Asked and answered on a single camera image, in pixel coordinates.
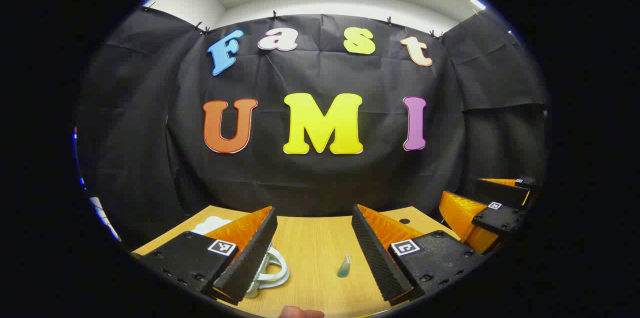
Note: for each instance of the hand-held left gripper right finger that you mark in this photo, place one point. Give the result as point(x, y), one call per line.
point(377, 258)

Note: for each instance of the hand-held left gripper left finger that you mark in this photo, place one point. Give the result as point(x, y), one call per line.
point(250, 258)

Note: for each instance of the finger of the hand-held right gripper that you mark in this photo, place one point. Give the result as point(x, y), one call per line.
point(500, 192)
point(500, 219)

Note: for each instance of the blue white skin care tube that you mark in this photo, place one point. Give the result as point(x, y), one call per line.
point(344, 269)

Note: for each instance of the black backdrop cloth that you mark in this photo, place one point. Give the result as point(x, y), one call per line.
point(320, 188)

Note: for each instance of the ceiling light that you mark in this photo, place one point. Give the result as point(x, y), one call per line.
point(477, 4)

